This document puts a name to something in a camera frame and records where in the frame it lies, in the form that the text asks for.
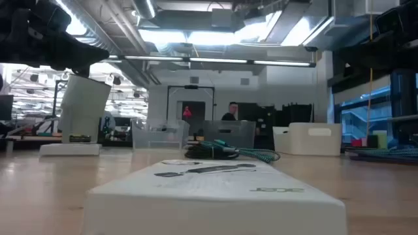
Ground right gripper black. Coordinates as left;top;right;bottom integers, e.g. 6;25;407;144
336;29;418;72

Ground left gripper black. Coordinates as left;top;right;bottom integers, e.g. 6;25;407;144
0;0;110;78

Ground teal braided cable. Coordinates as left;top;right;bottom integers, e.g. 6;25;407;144
199;139;281;164

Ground clear plastic bin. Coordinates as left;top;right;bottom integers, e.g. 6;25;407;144
131;117;190;151

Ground white plastic bin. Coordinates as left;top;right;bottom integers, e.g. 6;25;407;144
272;122;343;157

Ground grey plastic bin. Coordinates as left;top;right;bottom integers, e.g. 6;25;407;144
202;119;257;149

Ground white tilted appliance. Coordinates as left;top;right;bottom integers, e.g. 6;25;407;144
58;74;112;144

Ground grey horizontal bar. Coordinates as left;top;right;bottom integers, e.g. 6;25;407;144
387;114;418;123

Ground dark computer monitor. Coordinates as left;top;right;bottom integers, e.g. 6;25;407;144
0;94;14;121

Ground pale green cup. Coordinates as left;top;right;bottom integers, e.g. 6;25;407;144
372;130;388;149

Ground black storage cabinets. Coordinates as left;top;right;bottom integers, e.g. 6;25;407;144
237;102;315;151

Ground long ceiling light bar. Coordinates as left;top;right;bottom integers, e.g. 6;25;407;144
89;54;317;69

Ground person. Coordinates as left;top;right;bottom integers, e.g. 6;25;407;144
221;101;240;121

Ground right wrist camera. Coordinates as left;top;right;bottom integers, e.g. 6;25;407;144
374;7;403;36

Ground black vertical post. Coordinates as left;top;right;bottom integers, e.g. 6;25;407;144
391;69;418;144

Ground silver ceiling duct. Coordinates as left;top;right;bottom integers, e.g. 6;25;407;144
132;0;157;20

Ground black gantry frame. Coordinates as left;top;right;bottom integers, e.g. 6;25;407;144
166;85;216;121

